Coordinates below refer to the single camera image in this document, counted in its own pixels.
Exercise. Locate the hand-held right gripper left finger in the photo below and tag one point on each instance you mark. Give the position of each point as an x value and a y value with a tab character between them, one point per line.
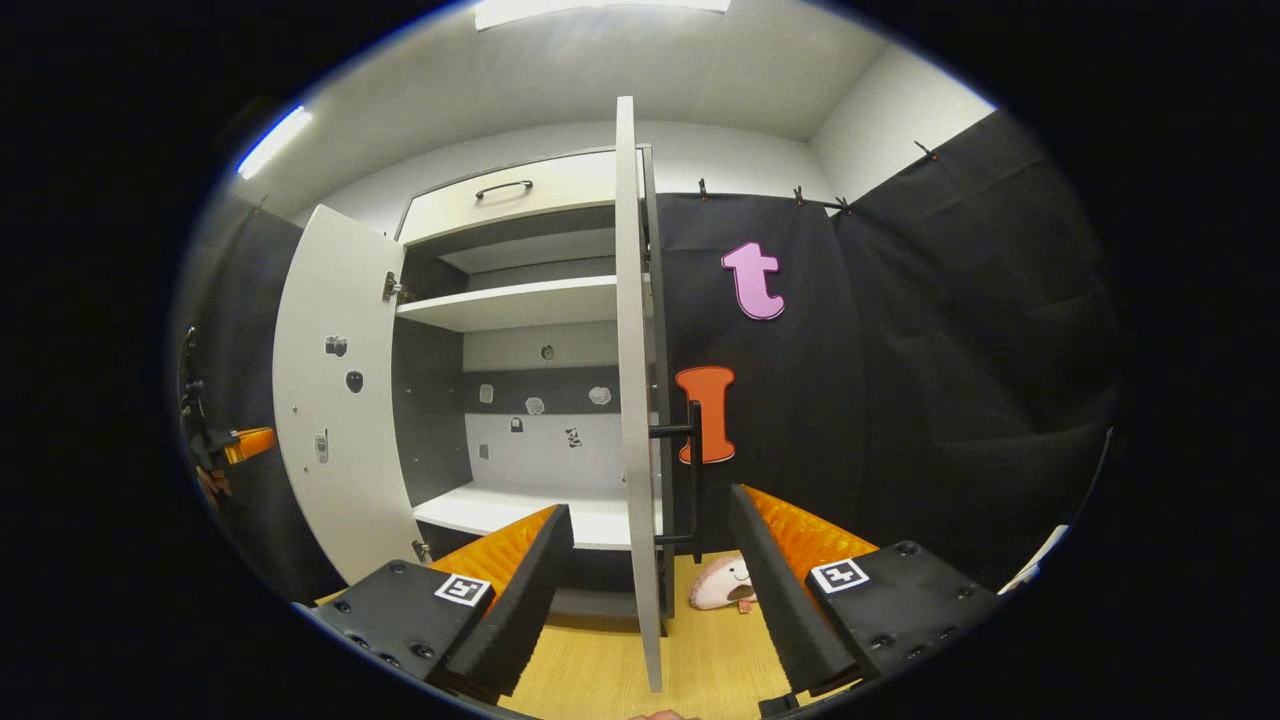
520	610

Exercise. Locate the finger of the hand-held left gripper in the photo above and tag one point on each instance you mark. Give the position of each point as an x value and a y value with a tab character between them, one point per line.
250	445

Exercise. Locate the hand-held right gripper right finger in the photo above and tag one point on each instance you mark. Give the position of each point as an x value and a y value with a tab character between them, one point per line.
775	590

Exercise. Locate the cabinet door with camera sticker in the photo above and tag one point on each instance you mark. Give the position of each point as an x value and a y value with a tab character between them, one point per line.
350	500

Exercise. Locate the beige double-door shoe cabinet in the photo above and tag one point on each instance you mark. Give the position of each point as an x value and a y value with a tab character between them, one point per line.
430	420

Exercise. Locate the cabinet door with headphone sticker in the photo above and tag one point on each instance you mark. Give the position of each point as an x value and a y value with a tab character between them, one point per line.
632	350

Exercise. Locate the white cabinet shelf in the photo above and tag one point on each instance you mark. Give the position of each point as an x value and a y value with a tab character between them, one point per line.
500	510
520	300

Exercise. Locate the metal door hinge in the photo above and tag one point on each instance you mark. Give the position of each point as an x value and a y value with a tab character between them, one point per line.
392	288
423	551

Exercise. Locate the beige cabinet drawer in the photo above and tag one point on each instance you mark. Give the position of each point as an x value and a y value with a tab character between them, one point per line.
560	195

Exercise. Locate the pink plush toy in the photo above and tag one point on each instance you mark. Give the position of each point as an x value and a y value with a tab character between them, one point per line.
715	585

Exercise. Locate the small ceiling light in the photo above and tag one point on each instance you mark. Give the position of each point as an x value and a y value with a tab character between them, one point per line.
275	140

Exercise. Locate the large ceiling light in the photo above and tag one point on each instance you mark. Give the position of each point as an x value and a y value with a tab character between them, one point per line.
600	10

